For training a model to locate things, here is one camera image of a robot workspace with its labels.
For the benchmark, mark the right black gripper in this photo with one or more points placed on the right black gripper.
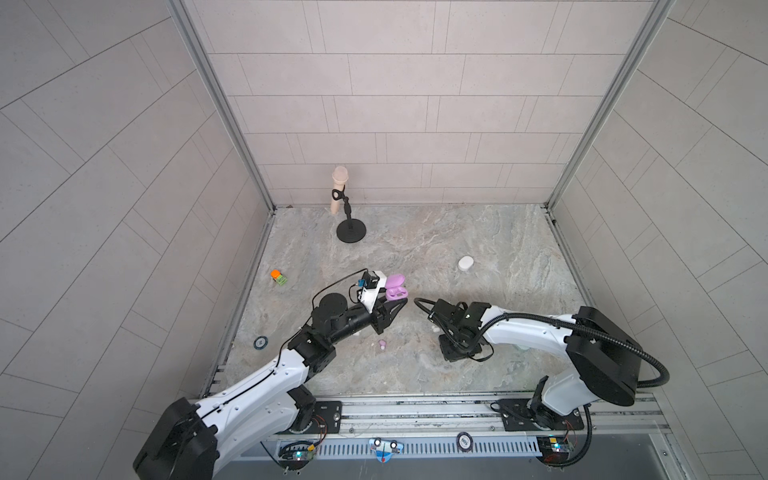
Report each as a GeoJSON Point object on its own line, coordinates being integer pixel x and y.
{"type": "Point", "coordinates": [466, 355]}

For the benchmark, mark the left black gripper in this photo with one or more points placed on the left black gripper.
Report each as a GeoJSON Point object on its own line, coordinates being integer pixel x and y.
{"type": "Point", "coordinates": [378, 318]}

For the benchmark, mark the purple earbud case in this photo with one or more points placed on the purple earbud case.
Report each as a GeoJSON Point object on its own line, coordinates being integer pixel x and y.
{"type": "Point", "coordinates": [395, 288]}

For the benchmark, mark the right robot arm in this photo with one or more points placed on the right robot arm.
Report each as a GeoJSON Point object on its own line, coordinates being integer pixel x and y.
{"type": "Point", "coordinates": [602, 362]}

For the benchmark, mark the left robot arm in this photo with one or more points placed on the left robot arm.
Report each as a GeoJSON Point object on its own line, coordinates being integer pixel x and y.
{"type": "Point", "coordinates": [197, 439]}

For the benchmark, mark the white earbud case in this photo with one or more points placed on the white earbud case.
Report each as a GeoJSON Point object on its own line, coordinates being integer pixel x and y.
{"type": "Point", "coordinates": [465, 263]}

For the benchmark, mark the black microphone stand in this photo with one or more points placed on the black microphone stand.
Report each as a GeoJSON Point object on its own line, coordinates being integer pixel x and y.
{"type": "Point", "coordinates": [350, 230]}

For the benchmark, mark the small black round disc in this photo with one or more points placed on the small black round disc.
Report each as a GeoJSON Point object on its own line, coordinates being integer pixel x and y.
{"type": "Point", "coordinates": [464, 442]}

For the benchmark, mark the orange green small toy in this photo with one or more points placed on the orange green small toy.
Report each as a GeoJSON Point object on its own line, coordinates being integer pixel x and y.
{"type": "Point", "coordinates": [278, 277]}

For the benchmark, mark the beige microphone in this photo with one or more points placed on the beige microphone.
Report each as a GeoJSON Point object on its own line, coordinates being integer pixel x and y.
{"type": "Point", "coordinates": [340, 177]}

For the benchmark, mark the blue white clip gadget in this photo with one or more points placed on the blue white clip gadget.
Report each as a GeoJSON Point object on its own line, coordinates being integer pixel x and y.
{"type": "Point", "coordinates": [384, 449]}

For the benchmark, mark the right green circuit board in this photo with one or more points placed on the right green circuit board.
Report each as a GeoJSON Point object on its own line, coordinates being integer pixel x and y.
{"type": "Point", "coordinates": [554, 449]}

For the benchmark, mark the green circuit board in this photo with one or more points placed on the green circuit board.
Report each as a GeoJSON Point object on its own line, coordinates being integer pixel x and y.
{"type": "Point", "coordinates": [554, 449]}
{"type": "Point", "coordinates": [296, 455]}

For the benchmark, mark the left green circuit board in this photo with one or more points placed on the left green circuit board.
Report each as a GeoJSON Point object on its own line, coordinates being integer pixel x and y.
{"type": "Point", "coordinates": [296, 455]}

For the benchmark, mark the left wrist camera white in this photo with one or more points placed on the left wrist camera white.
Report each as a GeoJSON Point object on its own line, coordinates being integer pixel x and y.
{"type": "Point", "coordinates": [371, 282]}

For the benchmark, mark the aluminium front rail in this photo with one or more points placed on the aluminium front rail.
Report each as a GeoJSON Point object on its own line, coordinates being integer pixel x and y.
{"type": "Point", "coordinates": [367, 416]}

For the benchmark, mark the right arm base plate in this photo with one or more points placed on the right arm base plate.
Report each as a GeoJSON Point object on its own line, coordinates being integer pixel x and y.
{"type": "Point", "coordinates": [517, 415]}

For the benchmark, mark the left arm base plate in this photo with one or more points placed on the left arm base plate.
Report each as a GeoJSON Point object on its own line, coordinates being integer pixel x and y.
{"type": "Point", "coordinates": [324, 418]}

